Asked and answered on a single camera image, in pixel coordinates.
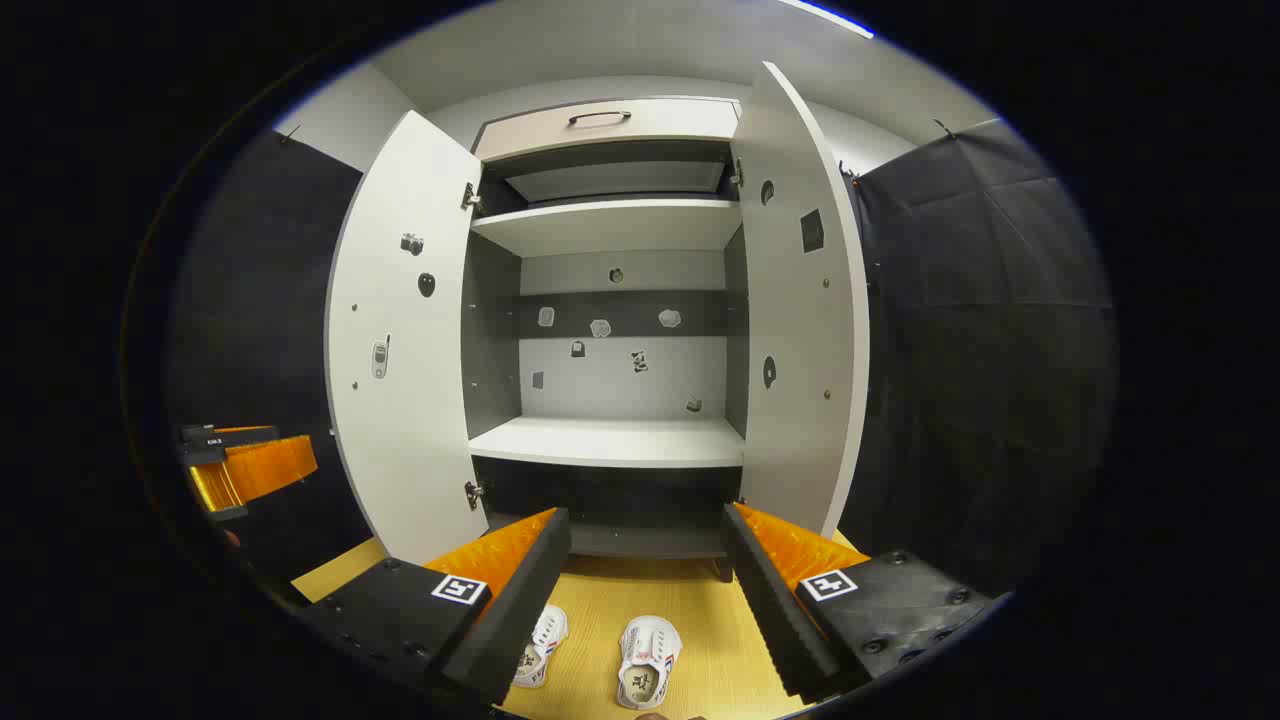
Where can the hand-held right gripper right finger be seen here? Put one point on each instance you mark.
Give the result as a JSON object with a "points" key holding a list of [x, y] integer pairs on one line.
{"points": [[775, 610]]}

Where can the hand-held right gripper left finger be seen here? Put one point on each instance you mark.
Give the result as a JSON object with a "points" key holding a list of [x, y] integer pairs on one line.
{"points": [[520, 610]]}

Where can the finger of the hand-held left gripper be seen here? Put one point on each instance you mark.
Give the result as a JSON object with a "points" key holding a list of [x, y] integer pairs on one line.
{"points": [[245, 438], [255, 468]]}

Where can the white canvas shoe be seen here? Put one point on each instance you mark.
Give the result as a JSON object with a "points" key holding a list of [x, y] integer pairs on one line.
{"points": [[548, 635], [650, 650]]}

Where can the cabinet door with camera sticker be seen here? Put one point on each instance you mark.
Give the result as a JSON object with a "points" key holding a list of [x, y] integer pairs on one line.
{"points": [[400, 420]]}

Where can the white shoe cabinet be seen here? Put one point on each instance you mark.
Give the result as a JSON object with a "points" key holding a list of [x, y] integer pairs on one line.
{"points": [[610, 440]]}

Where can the black cloth clip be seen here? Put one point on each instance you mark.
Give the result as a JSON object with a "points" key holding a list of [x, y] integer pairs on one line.
{"points": [[940, 127]]}

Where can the ceiling light strip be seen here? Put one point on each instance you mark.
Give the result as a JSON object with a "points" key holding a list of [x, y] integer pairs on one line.
{"points": [[830, 18]]}

